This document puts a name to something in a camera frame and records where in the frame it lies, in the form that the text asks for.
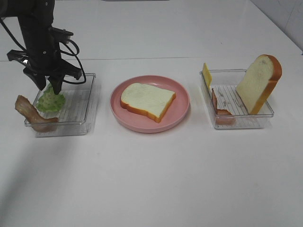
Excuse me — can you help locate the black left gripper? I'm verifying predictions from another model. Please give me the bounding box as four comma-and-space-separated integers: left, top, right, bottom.
7, 26, 83, 95

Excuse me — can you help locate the green lettuce leaf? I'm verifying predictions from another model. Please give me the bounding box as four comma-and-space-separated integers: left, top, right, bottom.
36, 84, 66, 113

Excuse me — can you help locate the brown bacon strip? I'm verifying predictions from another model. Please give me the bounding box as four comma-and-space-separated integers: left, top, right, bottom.
15, 95, 58, 132

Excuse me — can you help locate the white bread slice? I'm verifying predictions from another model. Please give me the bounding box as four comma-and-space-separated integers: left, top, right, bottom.
120, 83, 176, 123
236, 54, 282, 115

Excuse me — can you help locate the yellow cheese slice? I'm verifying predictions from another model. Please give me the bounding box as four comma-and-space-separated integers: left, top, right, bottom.
202, 62, 212, 90

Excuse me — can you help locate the red bacon strip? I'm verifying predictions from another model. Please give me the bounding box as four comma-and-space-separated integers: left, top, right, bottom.
211, 88, 235, 125

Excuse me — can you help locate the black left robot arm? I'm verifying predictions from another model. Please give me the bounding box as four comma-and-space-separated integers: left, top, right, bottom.
0, 0, 86, 95

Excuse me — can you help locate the clear plastic left container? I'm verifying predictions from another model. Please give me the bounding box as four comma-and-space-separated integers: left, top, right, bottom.
24, 73, 98, 137

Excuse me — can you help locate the clear plastic container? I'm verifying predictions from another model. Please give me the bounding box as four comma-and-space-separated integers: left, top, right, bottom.
24, 73, 98, 137
199, 69, 274, 130

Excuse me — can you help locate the pink round plate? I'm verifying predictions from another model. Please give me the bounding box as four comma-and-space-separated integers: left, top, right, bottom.
110, 75, 190, 133

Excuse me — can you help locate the clear plastic right container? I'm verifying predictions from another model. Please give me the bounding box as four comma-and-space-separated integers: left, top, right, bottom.
199, 69, 274, 130

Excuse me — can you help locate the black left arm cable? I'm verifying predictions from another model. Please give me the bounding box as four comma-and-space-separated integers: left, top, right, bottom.
0, 17, 87, 85

